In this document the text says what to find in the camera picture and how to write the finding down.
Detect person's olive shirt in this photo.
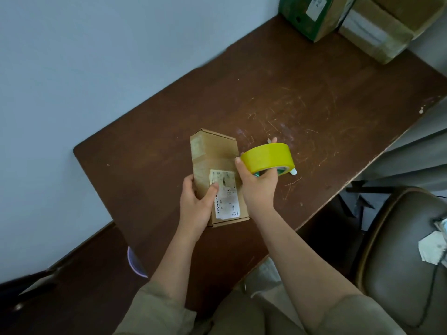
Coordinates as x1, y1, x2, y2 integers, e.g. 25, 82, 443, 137
113, 281, 407, 335

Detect person's right hand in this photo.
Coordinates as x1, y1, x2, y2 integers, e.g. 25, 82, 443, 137
235, 137, 279, 220

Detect person's left forearm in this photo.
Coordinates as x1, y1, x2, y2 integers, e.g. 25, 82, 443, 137
148, 229, 200, 307

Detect white crumpled paper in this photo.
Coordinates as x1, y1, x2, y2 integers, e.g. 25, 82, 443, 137
418, 220, 447, 268

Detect large brown cardboard box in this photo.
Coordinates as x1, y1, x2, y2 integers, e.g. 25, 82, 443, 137
338, 0, 447, 65

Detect green cardboard box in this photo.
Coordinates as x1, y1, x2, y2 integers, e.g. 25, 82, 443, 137
278, 0, 357, 43

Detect yellow tape roll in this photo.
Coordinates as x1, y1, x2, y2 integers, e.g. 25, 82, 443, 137
240, 143, 297, 178

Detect brown leather chair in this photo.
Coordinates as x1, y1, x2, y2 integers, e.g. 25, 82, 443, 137
352, 186, 447, 335

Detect person's left hand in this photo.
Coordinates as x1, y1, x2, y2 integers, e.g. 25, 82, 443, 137
179, 174, 220, 241

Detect small brown cardboard box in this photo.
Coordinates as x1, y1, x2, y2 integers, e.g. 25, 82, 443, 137
190, 128, 251, 228

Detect person's right forearm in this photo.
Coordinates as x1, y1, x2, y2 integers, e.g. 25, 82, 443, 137
251, 207, 364, 333

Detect black cable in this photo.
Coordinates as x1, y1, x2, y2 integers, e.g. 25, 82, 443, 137
405, 195, 447, 329

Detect person's beige trousers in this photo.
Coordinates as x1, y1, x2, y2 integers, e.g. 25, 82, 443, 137
196, 257, 308, 335

